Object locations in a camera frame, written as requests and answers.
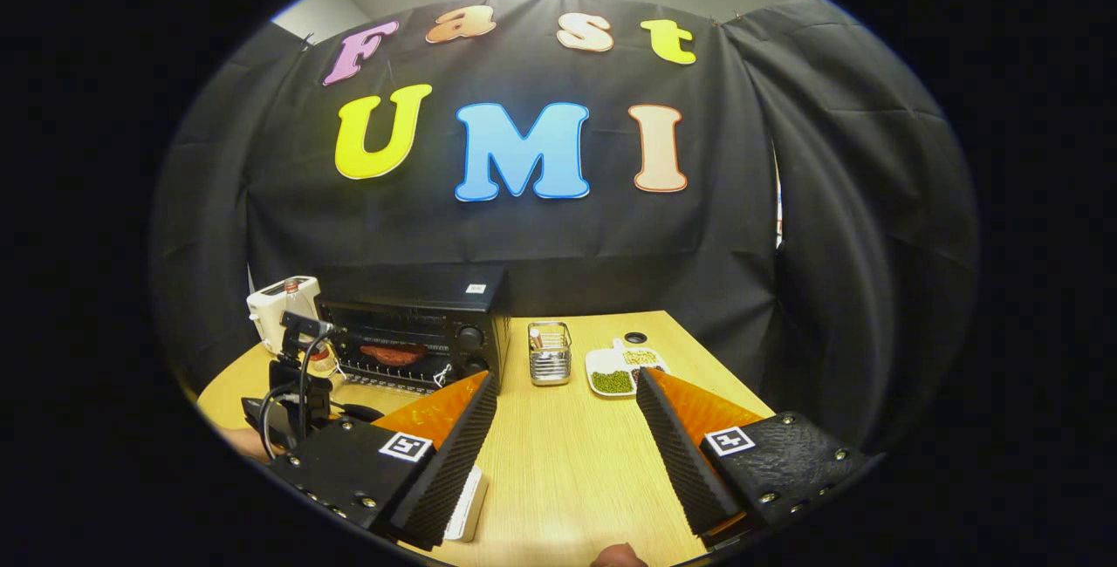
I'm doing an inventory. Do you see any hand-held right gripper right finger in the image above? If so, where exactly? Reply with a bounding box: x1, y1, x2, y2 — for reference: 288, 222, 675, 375
634, 366, 869, 551

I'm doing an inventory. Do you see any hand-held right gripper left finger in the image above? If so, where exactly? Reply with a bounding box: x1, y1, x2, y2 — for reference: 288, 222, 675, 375
265, 370, 499, 551

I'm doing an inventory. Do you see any reddish brown sausage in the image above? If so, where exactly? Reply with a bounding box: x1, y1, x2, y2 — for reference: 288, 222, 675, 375
360, 343, 428, 368

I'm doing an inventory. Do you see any black electric oven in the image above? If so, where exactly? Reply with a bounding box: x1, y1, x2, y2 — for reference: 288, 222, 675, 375
314, 264, 513, 396

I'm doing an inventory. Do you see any clear plastic bottle red label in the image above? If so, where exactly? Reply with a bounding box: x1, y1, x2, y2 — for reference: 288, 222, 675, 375
284, 279, 338, 377

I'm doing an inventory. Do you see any small white tray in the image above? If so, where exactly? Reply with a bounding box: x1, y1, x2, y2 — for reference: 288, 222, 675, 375
443, 465, 490, 543

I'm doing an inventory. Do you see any white toaster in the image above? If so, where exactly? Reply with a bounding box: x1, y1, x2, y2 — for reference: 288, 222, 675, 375
247, 277, 321, 355

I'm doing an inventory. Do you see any white divided dish with beans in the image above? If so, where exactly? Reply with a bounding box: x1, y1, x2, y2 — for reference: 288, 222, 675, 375
585, 338, 671, 400

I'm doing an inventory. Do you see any black backdrop cloth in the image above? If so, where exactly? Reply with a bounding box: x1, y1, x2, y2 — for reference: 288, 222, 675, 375
148, 0, 978, 454

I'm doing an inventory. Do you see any black camera cable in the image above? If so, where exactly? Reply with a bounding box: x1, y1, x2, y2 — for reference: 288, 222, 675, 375
259, 327, 338, 463

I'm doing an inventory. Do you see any wire oven rack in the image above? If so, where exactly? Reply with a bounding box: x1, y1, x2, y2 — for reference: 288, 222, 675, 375
342, 338, 456, 380

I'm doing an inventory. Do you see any wire mesh basket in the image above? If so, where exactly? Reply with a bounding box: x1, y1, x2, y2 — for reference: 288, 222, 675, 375
528, 321, 572, 386

